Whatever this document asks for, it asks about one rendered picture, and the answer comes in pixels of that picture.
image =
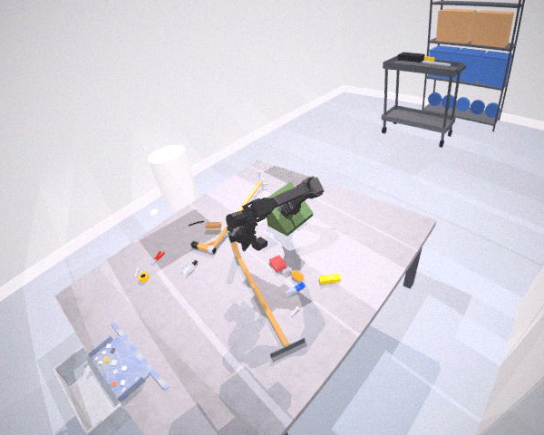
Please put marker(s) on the long yellow pole with dark tip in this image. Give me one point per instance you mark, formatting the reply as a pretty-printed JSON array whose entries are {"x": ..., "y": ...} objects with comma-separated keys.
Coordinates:
[{"x": 211, "y": 247}]

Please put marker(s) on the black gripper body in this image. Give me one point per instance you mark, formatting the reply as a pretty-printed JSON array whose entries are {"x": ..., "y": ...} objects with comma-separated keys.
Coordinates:
[{"x": 257, "y": 243}]

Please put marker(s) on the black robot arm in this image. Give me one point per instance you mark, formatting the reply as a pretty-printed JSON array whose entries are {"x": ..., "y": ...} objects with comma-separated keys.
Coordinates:
[{"x": 289, "y": 202}]

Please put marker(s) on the red-handled pliers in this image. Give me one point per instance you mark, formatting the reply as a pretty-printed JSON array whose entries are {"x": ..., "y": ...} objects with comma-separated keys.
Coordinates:
[{"x": 157, "y": 258}]

